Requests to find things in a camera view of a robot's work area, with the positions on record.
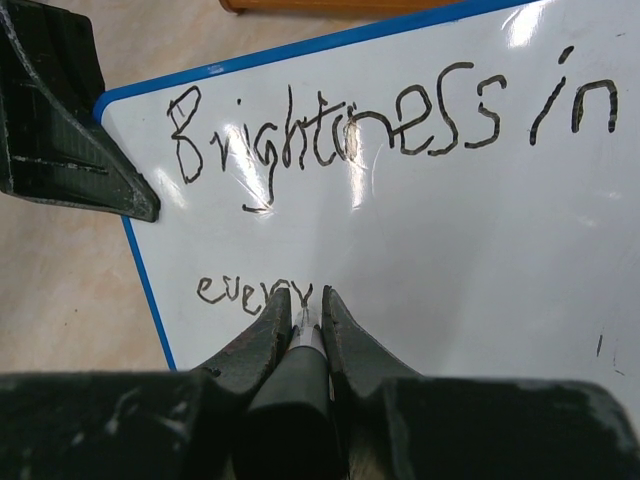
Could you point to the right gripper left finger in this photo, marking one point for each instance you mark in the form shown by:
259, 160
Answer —
139, 425

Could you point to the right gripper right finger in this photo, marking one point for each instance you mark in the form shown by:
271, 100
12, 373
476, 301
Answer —
421, 427

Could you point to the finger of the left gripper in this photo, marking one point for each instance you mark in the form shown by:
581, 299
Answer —
68, 57
53, 150

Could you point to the black white marker pen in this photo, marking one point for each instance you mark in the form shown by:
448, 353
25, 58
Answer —
288, 430

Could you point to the blue framed whiteboard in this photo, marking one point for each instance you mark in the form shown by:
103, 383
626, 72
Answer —
467, 179

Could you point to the wooden three tier rack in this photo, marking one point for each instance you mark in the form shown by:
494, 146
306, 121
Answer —
364, 7

